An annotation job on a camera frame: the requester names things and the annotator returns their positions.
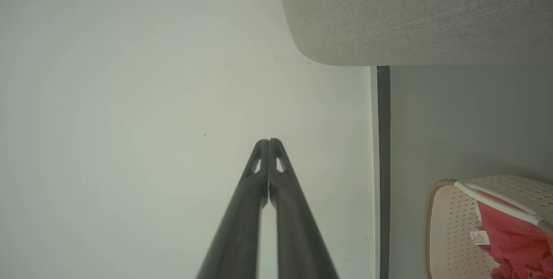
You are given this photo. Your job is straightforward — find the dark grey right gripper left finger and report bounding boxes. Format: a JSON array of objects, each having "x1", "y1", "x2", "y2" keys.
[{"x1": 197, "y1": 139, "x2": 270, "y2": 279}]

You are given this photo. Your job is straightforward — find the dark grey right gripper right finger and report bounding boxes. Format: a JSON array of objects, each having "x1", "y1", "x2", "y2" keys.
[{"x1": 268, "y1": 138, "x2": 339, "y2": 279}]

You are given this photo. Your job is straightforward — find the red and white garment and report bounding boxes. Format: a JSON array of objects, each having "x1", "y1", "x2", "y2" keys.
[{"x1": 470, "y1": 199, "x2": 553, "y2": 279}]

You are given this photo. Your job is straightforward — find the grey fabric sofa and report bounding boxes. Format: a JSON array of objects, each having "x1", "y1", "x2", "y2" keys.
[{"x1": 276, "y1": 0, "x2": 553, "y2": 67}]

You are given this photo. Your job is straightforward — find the white and black baseboard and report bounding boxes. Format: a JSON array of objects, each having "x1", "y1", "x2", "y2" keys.
[{"x1": 370, "y1": 66, "x2": 391, "y2": 279}]

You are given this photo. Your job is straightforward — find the cream perforated plastic laundry basket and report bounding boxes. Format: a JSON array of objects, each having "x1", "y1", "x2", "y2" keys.
[{"x1": 423, "y1": 175, "x2": 553, "y2": 279}]

